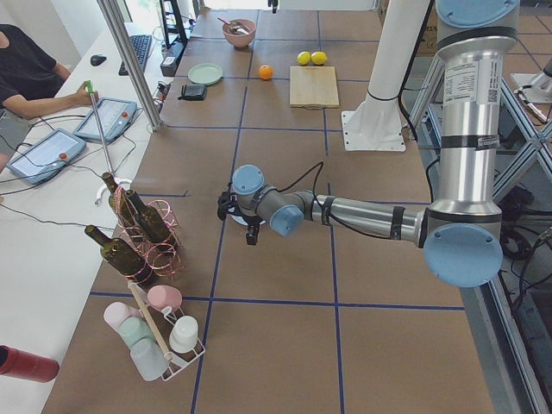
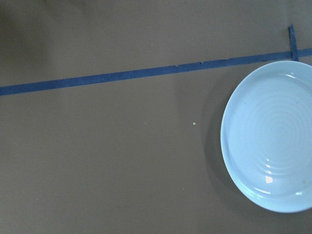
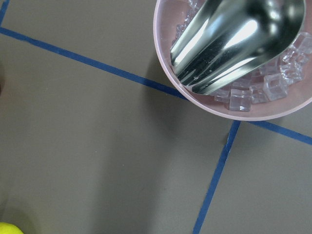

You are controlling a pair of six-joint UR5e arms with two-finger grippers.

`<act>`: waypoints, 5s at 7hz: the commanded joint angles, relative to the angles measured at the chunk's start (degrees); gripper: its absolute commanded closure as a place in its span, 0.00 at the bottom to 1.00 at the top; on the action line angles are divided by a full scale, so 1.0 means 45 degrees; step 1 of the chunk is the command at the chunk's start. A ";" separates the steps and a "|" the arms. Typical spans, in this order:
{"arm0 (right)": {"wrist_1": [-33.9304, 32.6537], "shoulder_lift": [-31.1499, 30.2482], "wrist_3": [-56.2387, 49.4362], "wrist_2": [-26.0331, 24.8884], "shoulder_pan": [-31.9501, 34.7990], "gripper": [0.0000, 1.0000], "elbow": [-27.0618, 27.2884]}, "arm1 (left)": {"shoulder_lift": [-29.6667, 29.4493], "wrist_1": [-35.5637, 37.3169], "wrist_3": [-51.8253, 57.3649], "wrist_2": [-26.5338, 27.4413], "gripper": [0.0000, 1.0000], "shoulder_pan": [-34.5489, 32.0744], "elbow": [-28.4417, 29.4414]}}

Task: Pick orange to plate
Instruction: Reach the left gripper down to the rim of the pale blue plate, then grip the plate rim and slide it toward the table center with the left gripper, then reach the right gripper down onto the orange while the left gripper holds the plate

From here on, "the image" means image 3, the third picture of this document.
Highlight pink bowl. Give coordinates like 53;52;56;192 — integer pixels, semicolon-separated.
153;0;312;121

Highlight clear ice cubes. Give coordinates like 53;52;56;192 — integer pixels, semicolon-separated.
176;3;312;104

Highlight metal ice scoop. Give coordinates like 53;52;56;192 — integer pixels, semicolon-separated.
170;0;306;95

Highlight yellow lemon near edge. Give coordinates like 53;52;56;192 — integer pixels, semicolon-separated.
0;222;23;234

